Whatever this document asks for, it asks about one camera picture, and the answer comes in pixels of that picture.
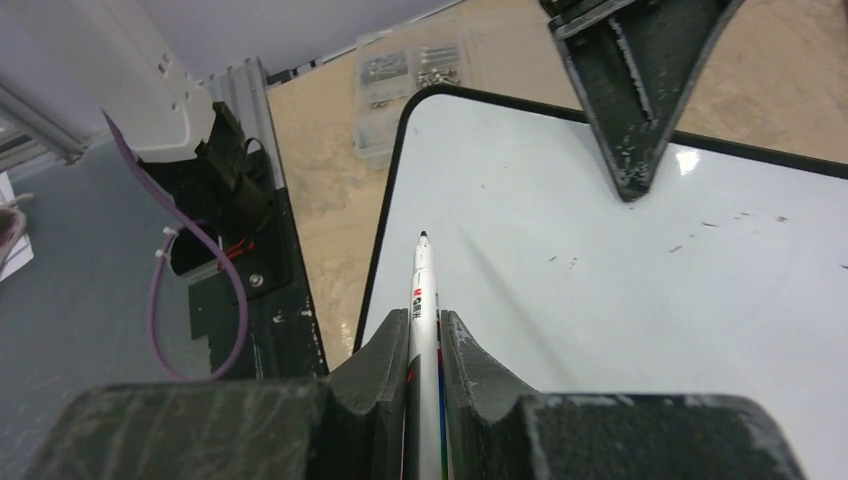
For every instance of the white whiteboard black frame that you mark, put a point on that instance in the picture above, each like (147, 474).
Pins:
(728, 276)

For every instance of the clear plastic screw box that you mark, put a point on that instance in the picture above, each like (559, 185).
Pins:
(392, 66)

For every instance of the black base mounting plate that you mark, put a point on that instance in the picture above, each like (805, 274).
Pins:
(228, 191)

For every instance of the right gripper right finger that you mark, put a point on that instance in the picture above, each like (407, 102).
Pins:
(492, 427)

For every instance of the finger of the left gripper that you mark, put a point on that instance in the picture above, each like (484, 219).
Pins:
(633, 65)

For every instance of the white whiteboard marker pen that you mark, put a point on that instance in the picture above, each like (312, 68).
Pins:
(423, 436)

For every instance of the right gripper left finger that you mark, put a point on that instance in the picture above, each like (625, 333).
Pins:
(361, 430)

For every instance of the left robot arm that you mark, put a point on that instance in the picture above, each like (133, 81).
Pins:
(117, 54)

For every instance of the aluminium frame rail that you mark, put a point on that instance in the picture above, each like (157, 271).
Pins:
(243, 88)

